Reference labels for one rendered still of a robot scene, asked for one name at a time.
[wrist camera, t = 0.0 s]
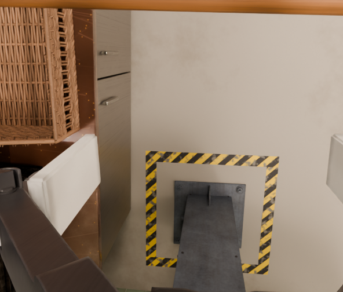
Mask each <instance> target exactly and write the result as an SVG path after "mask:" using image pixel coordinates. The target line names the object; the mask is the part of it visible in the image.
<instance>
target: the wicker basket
mask: <svg viewBox="0 0 343 292"><path fill-rule="evenodd" d="M3 10H4V12H3ZM14 10H15V13H14ZM25 10H26V13H25ZM59 11H60V12H59ZM42 13H43V14H42ZM72 17H73V14H72V9H55V8H37V9H36V8H9V7H0V115H1V116H0V147H1V145H2V147H3V145H12V146H13V145H15V146H16V145H18V144H25V146H26V144H27V146H28V145H29V144H37V146H38V145H39V144H40V145H41V144H50V146H51V144H52V145H53V144H54V143H55V144H57V143H59V142H60V141H62V140H64V139H65V138H67V137H69V136H70V135H72V134H74V133H76V132H77V131H79V130H80V126H79V125H80V123H79V120H80V119H79V108H78V107H79V104H78V89H77V87H78V85H77V75H76V65H75V64H76V60H75V45H74V43H75V41H74V29H73V27H74V25H73V19H72ZM40 19H41V20H40ZM29 20H30V21H29ZM2 26H3V27H2ZM8 26H9V30H8ZM13 26H14V29H13ZM24 26H25V30H24ZM35 26H36V31H35ZM19 28H20V32H19ZM30 29H31V33H30ZM41 30H42V33H41ZM17 40H18V41H17ZM12 41H13V43H12ZM28 41H29V43H28ZM39 42H40V43H39ZM2 46H3V50H2ZM18 46H19V48H18ZM23 46H24V47H23ZM29 46H30V50H29ZM34 46H35V48H34ZM39 46H40V47H41V52H40V47H39ZM45 47H46V50H45ZM61 47H62V48H61ZM13 50H14V52H13ZM62 50H63V51H62ZM8 52H9V53H8ZM43 59H44V60H43ZM38 60H39V62H38ZM1 61H2V62H1ZM6 61H7V62H6ZM33 61H34V62H33ZM7 65H8V68H7ZM12 65H13V68H12ZM17 65H18V67H17ZM44 66H45V68H44ZM28 67H29V71H28ZM18 68H19V71H18ZM23 68H24V71H23ZM2 70H3V71H2ZM11 79H12V80H11ZM16 79H17V80H16ZM21 79H22V80H21ZM1 84H2V85H1ZM6 84H7V85H6ZM22 84H23V87H22ZM27 84H28V87H27ZM32 84H33V86H32ZM64 85H65V87H64ZM43 86H44V90H43ZM7 87H8V89H7ZM12 87H13V89H12ZM33 87H34V91H33ZM38 87H39V91H38ZM17 88H18V90H17ZM26 98H27V99H26ZM31 98H32V99H31ZM47 98H48V99H47ZM1 102H2V106H1ZM11 102H12V104H11ZM16 102H17V105H16ZM21 102H22V105H21ZM6 103H7V107H6ZM37 103H38V107H37ZM42 103H43V107H42ZM22 108H23V109H22ZM27 109H28V110H27ZM15 115H16V116H15ZM51 115H52V117H51ZM5 116H6V117H5ZM20 116H21V117H20ZM25 116H26V117H25ZM10 120H11V121H12V125H11V121H10ZM26 121H27V124H26ZM36 121H37V122H36ZM41 121H42V123H41ZM46 121H47V124H46ZM67 121H68V122H67ZM31 122H32V125H31Z"/></svg>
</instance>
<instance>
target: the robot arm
mask: <svg viewBox="0 0 343 292"><path fill-rule="evenodd" d="M100 182H101V177H100V164H99V157H98V144H97V136H95V134H86V135H84V136H83V137H82V138H80V139H79V140H78V141H77V142H76V143H74V144H73V145H72V146H70V147H69V148H68V149H67V150H65V151H64V152H63V153H62V154H60V155H59V156H58V157H56V158H55V159H54V160H52V161H51V162H50V163H49V164H47V165H46V166H45V167H44V168H43V169H41V170H39V171H37V172H35V173H33V174H32V175H30V176H29V177H28V178H26V179H25V180H24V181H22V177H21V170H20V169H19V168H16V167H5V168H0V254H1V257H2V259H3V262H4V264H5V267H6V269H7V271H8V274H9V276H10V279H11V281H12V283H13V286H14V289H15V291H16V292H119V291H118V290H117V288H116V287H115V286H114V285H113V284H112V283H111V281H110V280H109V279H108V278H107V277H106V276H105V274H104V273H103V272H102V270H101V269H100V268H99V267H98V266H97V265H96V263H95V262H94V261H93V260H92V259H91V258H90V257H89V256H87V257H84V258H81V259H79V258H78V257H77V256H76V254H75V253H74V252H73V250H72V249H71V248H70V247H69V245H68V244H67V243H66V241H65V240H64V239H63V238H62V236H61V235H62V234H63V232H64V231H65V230H66V228H67V227H68V226H69V224H70V223H71V221H72V220H73V219H74V217H75V216H76V215H77V214H78V212H79V211H80V209H81V208H82V206H83V205H84V204H85V203H86V201H87V200H88V198H89V197H90V196H91V194H92V193H93V192H94V190H95V189H96V188H97V186H98V185H99V183H100ZM326 185H327V186H328V187H329V188H330V189H331V190H332V192H333V193H334V194H335V195H336V197H337V198H338V199H339V200H340V201H341V202H342V203H343V134H334V135H333V136H331V142H330V153H329V163H328V169H327V180H326ZM151 292H200V291H195V290H190V289H184V288H168V287H152V289H151ZM337 292H343V285H342V286H341V287H340V288H339V290H338V291H337Z"/></svg>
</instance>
